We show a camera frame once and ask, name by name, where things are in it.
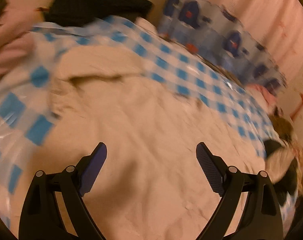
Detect black garment pile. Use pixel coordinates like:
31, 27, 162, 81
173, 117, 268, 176
42, 0, 153, 27

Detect blue white checkered plastic bag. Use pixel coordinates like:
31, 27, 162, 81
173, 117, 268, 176
0, 16, 278, 229

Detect cream quilted down jacket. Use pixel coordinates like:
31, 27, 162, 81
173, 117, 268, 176
10, 45, 296, 240

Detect pink clothes by curtain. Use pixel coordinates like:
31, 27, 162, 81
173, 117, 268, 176
245, 84, 277, 106

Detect pink and brown garment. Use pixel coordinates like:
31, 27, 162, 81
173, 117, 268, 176
0, 6, 37, 79

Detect whale print curtain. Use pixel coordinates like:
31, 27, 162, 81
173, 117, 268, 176
158, 0, 287, 94

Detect brown garment at right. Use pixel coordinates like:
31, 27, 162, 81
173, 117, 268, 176
269, 107, 294, 142

